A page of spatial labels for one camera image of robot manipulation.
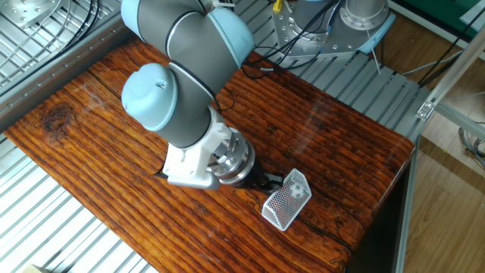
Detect grey aluminium beam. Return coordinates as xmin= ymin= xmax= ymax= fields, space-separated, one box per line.
xmin=0 ymin=22 xmax=132 ymax=132

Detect black cables behind beam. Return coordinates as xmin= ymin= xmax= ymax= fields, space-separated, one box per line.
xmin=0 ymin=0 xmax=114 ymax=90

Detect aluminium frame profile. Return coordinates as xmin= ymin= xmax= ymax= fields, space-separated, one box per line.
xmin=433 ymin=102 xmax=485 ymax=141

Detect grey cable bundle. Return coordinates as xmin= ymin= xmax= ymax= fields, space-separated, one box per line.
xmin=457 ymin=121 xmax=485 ymax=171

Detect light grey cable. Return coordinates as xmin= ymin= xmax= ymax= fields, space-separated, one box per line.
xmin=401 ymin=49 xmax=465 ymax=77

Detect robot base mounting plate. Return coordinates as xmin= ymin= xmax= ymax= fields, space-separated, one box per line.
xmin=271 ymin=0 xmax=374 ymax=60

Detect cable with silver blue connector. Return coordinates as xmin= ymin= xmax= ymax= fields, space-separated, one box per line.
xmin=318 ymin=0 xmax=344 ymax=52

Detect white wire mesh goal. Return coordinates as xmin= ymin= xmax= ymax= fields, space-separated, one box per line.
xmin=261 ymin=168 xmax=313 ymax=232

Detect slanted aluminium frame post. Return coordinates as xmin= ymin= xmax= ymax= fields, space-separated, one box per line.
xmin=415 ymin=24 xmax=485 ymax=121

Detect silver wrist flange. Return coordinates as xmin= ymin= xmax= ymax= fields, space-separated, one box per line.
xmin=206 ymin=127 xmax=257 ymax=186

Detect aluminium table edge profile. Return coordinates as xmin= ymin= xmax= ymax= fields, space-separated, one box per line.
xmin=393 ymin=136 xmax=420 ymax=273

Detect silver rounded bar module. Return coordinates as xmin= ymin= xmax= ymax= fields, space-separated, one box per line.
xmin=166 ymin=174 xmax=221 ymax=190

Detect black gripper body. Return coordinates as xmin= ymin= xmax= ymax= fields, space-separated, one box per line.
xmin=234 ymin=158 xmax=274 ymax=190

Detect spare silver mounting plate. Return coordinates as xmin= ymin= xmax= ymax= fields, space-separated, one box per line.
xmin=0 ymin=0 xmax=61 ymax=30

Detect black cable bundle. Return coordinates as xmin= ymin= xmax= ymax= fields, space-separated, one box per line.
xmin=240 ymin=0 xmax=342 ymax=80

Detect silver corner bracket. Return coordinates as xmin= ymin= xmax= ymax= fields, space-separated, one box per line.
xmin=415 ymin=100 xmax=436 ymax=121

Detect thick black cable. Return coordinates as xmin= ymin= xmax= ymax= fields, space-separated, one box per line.
xmin=416 ymin=14 xmax=485 ymax=89

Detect green panel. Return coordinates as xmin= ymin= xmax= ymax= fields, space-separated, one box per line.
xmin=401 ymin=0 xmax=485 ymax=39

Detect glossy brown wooden board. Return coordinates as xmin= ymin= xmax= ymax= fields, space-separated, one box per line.
xmin=3 ymin=37 xmax=416 ymax=273

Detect small black white soccer ball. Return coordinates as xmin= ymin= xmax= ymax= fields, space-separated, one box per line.
xmin=287 ymin=182 xmax=305 ymax=199

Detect white cable tie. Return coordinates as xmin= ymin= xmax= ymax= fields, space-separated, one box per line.
xmin=365 ymin=30 xmax=382 ymax=76

